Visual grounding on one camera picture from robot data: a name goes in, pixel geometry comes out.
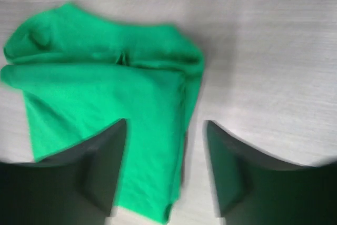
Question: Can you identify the green t-shirt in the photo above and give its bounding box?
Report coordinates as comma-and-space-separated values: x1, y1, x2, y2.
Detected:
1, 3, 204, 224

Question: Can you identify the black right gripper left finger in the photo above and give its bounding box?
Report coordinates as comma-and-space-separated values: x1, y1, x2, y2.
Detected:
1, 119, 127, 224

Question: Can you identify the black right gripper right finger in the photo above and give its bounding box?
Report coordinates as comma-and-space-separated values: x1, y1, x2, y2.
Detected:
206, 121, 336, 224

